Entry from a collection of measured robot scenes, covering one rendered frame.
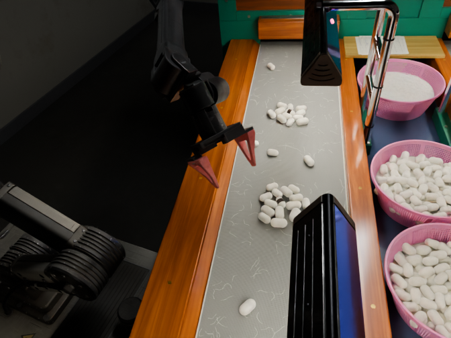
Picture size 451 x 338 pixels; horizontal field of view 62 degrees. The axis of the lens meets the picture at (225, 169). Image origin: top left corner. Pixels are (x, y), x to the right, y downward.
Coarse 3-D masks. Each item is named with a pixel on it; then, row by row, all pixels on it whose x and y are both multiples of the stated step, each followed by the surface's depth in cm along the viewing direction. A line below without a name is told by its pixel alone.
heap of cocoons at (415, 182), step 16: (400, 160) 100; (416, 160) 100; (432, 160) 100; (384, 176) 98; (400, 176) 98; (416, 176) 97; (432, 176) 97; (448, 176) 94; (400, 192) 93; (416, 192) 92; (432, 192) 93; (448, 192) 91; (416, 208) 88; (432, 208) 88; (448, 208) 87; (416, 224) 88
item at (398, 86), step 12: (396, 72) 132; (384, 84) 128; (396, 84) 126; (408, 84) 127; (420, 84) 126; (384, 96) 122; (396, 96) 121; (408, 96) 121; (420, 96) 121; (432, 96) 121
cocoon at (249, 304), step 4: (248, 300) 74; (252, 300) 74; (244, 304) 73; (248, 304) 73; (252, 304) 73; (240, 308) 73; (244, 308) 73; (248, 308) 73; (252, 308) 74; (240, 312) 73; (244, 312) 73; (248, 312) 73
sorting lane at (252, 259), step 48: (288, 48) 150; (288, 96) 126; (336, 96) 124; (288, 144) 109; (336, 144) 107; (240, 192) 97; (336, 192) 94; (240, 240) 87; (288, 240) 86; (240, 288) 78; (288, 288) 77; (240, 336) 71
